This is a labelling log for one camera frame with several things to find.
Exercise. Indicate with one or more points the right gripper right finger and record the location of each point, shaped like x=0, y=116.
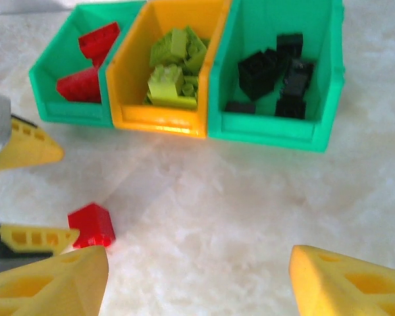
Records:
x=349, y=289

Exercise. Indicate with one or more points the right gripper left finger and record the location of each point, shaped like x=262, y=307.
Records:
x=52, y=289

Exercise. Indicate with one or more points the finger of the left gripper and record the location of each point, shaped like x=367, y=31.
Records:
x=36, y=238
x=29, y=148

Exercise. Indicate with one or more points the red lego brick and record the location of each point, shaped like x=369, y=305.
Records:
x=98, y=39
x=92, y=227
x=80, y=85

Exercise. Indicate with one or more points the lime green lego brick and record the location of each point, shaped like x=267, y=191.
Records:
x=166, y=82
x=179, y=44
x=190, y=85
x=171, y=103
x=197, y=59
x=160, y=52

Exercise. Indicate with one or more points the black lego brick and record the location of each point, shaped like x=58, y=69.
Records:
x=289, y=108
x=258, y=77
x=298, y=77
x=289, y=41

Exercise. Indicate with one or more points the green plastic bin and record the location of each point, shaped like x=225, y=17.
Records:
x=72, y=113
x=266, y=131

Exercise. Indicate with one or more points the yellow plastic bin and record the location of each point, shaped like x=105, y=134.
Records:
x=158, y=120

